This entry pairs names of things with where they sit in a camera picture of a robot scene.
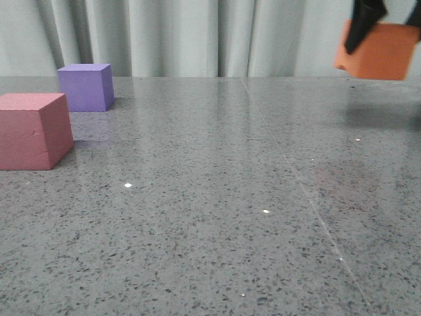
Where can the pale green curtain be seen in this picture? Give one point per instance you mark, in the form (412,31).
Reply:
(173,38)

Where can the orange foam cube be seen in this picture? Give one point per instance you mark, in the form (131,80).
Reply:
(384,54)

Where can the red foam cube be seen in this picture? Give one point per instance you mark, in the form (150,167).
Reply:
(35,131)

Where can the purple foam cube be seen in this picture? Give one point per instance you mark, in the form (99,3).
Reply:
(88,87)

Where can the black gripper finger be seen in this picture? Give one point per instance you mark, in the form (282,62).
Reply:
(414,18)
(366,13)

